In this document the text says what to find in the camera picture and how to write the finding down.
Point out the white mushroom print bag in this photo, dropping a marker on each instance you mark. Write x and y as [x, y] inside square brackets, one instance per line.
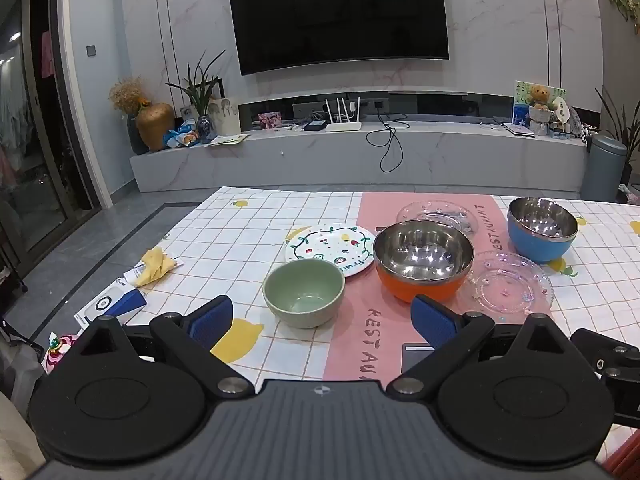
[227, 115]

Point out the black television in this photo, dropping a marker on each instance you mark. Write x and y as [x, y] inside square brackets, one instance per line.
[340, 10]

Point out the checked lemon print tablecloth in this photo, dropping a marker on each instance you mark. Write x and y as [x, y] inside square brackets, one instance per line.
[225, 230]

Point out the white packet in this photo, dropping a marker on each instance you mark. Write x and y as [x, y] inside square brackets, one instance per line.
[127, 276]

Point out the grey trash can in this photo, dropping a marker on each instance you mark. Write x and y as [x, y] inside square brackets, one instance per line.
[602, 170]

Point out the green ceramic bowl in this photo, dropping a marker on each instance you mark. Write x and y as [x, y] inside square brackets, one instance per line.
[305, 290]

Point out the pink photo card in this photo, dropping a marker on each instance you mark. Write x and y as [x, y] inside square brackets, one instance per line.
[270, 120]

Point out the gold vase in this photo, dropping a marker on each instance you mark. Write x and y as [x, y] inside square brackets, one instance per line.
[155, 127]

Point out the blue steel bowl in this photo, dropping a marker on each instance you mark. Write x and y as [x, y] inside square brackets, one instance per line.
[537, 247]

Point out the dried flower bunch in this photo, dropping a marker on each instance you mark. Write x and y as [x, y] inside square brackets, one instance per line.
[127, 95]

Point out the pink toy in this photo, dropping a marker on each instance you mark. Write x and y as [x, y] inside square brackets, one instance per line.
[57, 355]

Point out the blue white box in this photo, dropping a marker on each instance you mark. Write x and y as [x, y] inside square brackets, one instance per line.
[107, 305]

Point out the pink table runner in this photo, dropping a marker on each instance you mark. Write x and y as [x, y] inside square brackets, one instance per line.
[370, 320]

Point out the round white hand fan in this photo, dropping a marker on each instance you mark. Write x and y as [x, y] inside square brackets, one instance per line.
[562, 107]

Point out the marble television cabinet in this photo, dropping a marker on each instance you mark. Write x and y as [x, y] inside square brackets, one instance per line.
[300, 160]

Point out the fruit painted white plate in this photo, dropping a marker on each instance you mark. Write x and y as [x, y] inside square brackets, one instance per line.
[325, 245]

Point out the hanging vine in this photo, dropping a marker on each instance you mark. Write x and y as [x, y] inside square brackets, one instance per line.
[625, 5]

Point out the orange steel bowl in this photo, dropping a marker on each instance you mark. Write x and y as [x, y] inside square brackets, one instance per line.
[425, 255]

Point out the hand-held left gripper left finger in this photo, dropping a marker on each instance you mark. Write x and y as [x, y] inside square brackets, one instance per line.
[212, 317]

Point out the white tablet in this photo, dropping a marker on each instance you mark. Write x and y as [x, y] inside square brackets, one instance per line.
[520, 130]

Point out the blue snack bag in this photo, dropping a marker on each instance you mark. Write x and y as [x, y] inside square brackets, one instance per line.
[180, 137]

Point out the small dark glass vase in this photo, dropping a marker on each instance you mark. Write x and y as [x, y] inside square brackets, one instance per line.
[205, 129]

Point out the white router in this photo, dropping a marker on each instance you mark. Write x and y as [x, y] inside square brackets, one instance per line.
[343, 126]

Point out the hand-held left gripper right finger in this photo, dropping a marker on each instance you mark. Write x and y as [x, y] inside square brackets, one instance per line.
[430, 320]

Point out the sliding glass door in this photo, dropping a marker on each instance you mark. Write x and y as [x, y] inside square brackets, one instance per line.
[45, 160]

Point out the tall long-leaf plant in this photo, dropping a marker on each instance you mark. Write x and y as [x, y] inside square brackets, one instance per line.
[625, 130]

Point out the green potted plant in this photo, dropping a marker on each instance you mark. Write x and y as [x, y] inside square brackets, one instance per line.
[200, 92]

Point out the black set-top box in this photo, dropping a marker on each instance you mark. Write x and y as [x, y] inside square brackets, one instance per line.
[315, 126]

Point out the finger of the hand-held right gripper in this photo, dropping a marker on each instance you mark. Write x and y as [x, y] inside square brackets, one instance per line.
[600, 345]

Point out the clear glass plate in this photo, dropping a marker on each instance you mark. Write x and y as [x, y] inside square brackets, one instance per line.
[425, 210]
[510, 285]

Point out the paper sheets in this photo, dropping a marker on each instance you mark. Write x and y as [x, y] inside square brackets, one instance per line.
[227, 140]

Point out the pink hanging garment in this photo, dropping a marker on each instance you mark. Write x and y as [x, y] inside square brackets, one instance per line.
[47, 55]

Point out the yellow cloth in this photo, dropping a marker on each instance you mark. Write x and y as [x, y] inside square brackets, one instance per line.
[155, 265]

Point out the brown teddy bear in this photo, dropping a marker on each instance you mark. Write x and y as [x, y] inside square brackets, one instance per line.
[540, 95]

